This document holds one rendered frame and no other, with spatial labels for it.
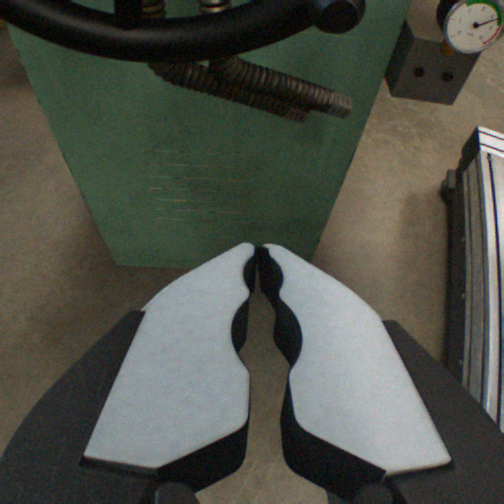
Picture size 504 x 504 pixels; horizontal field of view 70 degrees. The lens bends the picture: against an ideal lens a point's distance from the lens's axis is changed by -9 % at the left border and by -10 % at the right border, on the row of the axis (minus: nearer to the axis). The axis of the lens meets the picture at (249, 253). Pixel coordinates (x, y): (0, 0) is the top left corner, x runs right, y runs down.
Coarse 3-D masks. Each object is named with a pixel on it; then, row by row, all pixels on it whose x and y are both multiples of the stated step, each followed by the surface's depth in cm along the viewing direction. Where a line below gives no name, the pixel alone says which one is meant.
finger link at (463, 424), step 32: (384, 320) 9; (416, 352) 8; (416, 384) 8; (448, 384) 8; (448, 416) 7; (480, 416) 7; (448, 448) 6; (480, 448) 6; (384, 480) 6; (416, 480) 6; (448, 480) 6; (480, 480) 6
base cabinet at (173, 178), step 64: (192, 0) 36; (384, 0) 35; (64, 64) 42; (128, 64) 43; (320, 64) 43; (384, 64) 42; (64, 128) 52; (128, 128) 52; (192, 128) 52; (256, 128) 52; (320, 128) 51; (128, 192) 65; (192, 192) 64; (256, 192) 64; (320, 192) 64; (128, 256) 85; (192, 256) 85
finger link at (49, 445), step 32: (128, 320) 9; (96, 352) 8; (64, 384) 7; (96, 384) 7; (32, 416) 6; (64, 416) 6; (96, 416) 7; (32, 448) 6; (64, 448) 6; (0, 480) 5; (32, 480) 5; (64, 480) 5; (96, 480) 5; (128, 480) 6
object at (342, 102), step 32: (160, 0) 25; (224, 0) 25; (160, 64) 29; (192, 64) 31; (224, 64) 29; (256, 64) 31; (224, 96) 33; (256, 96) 34; (288, 96) 34; (320, 96) 35
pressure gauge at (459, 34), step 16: (448, 0) 30; (464, 0) 29; (480, 0) 29; (496, 0) 28; (448, 16) 30; (464, 16) 30; (480, 16) 30; (496, 16) 30; (448, 32) 32; (464, 32) 32; (480, 32) 31; (496, 32) 31; (448, 48) 35; (464, 48) 33; (480, 48) 33
